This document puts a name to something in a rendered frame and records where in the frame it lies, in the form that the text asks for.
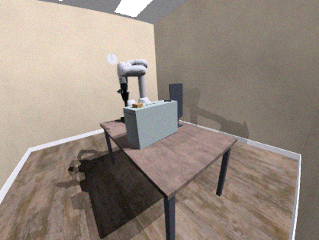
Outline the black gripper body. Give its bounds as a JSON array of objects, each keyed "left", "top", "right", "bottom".
[{"left": 120, "top": 83, "right": 127, "bottom": 94}]

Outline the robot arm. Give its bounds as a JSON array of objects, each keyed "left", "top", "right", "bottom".
[{"left": 117, "top": 59, "right": 150, "bottom": 106}]

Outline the small brown cardboard box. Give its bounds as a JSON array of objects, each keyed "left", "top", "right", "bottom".
[{"left": 132, "top": 103, "right": 143, "bottom": 108}]

